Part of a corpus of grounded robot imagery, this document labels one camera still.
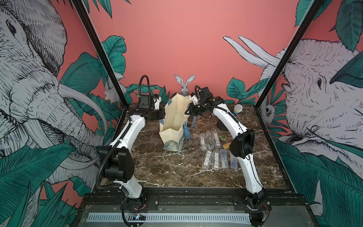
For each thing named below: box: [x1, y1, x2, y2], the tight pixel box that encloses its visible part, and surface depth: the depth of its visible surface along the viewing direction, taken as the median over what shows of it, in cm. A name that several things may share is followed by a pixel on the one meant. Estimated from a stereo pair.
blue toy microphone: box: [233, 104, 244, 115], surface depth 90 cm
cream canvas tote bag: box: [158, 93, 192, 153], surface depth 94 cm
